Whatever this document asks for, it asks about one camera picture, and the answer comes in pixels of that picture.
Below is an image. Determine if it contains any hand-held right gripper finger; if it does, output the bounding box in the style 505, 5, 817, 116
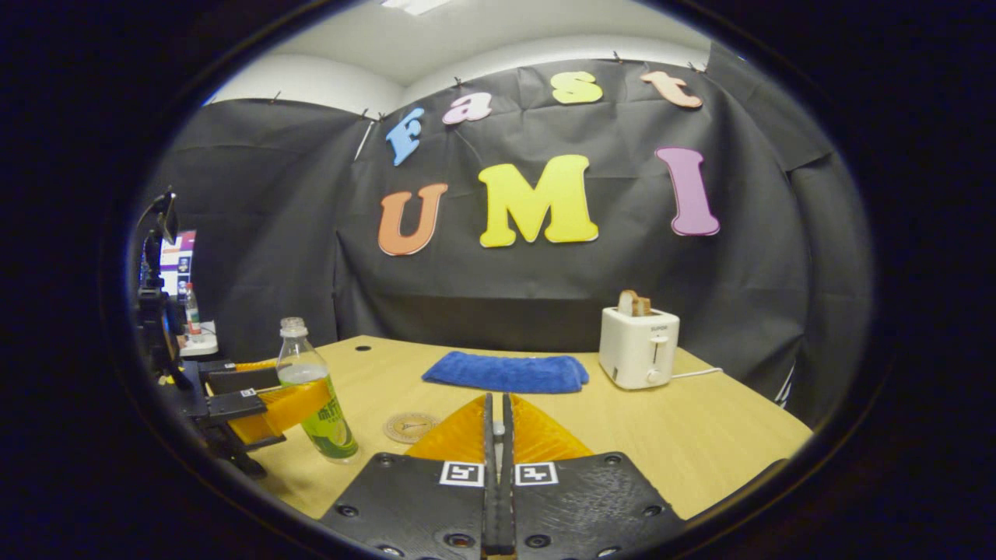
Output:
317, 393, 500, 560
499, 393, 687, 560

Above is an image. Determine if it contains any green label water bottle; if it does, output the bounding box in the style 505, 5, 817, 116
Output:
276, 317, 360, 464

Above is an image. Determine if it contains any round brown coaster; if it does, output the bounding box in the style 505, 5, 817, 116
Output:
382, 411, 441, 445

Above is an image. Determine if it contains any white side table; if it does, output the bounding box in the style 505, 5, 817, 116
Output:
177, 320, 220, 359

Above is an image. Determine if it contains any computer monitor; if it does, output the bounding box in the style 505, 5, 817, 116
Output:
160, 229, 197, 296

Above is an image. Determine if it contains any blue folded towel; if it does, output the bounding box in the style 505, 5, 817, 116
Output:
422, 351, 590, 394

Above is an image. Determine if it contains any white toaster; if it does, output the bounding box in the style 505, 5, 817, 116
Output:
598, 306, 680, 390

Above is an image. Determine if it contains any black backdrop cloth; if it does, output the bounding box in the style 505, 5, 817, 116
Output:
144, 43, 872, 429

